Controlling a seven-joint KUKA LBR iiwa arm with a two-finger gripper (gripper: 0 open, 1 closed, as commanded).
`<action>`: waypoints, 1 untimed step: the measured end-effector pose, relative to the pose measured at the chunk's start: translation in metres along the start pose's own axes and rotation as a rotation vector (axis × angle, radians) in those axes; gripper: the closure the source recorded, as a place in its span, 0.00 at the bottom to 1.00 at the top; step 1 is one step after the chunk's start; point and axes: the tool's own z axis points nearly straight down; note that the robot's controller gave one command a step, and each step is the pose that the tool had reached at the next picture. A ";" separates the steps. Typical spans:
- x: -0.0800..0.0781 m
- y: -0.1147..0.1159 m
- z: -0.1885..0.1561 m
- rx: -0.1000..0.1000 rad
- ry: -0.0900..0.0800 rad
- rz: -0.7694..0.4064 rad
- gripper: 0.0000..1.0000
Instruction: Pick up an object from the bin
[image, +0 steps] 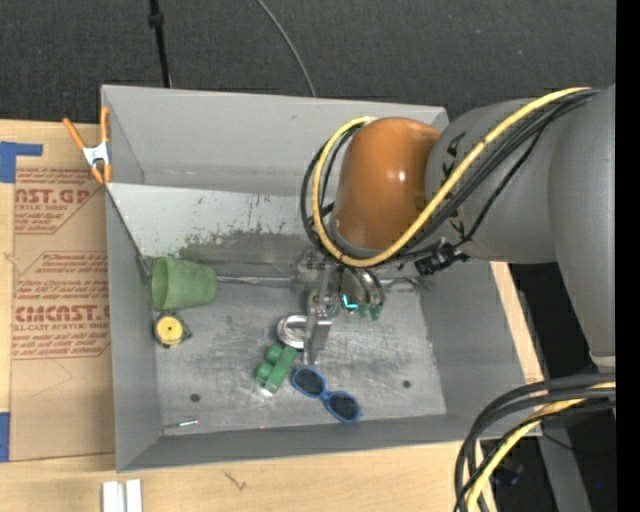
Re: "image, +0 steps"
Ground grey metal bin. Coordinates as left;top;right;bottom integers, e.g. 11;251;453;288
99;83;545;474

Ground green plastic cup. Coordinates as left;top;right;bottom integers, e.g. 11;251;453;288
150;256;219;312

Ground yellow and black tape measure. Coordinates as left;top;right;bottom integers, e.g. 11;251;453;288
152;310;194;350

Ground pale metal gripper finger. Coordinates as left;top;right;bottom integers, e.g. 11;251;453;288
314;307;335;367
302;305;319;365

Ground blue sunglasses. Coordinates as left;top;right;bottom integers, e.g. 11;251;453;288
289;365;364;425

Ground shiny silver round tin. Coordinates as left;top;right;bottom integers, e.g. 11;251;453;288
276;313;309;352

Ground brown cardboard board red print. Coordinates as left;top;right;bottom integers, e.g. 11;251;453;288
0;118;117;463

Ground green toy block piece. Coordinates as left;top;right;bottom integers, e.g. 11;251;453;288
253;343;300;398

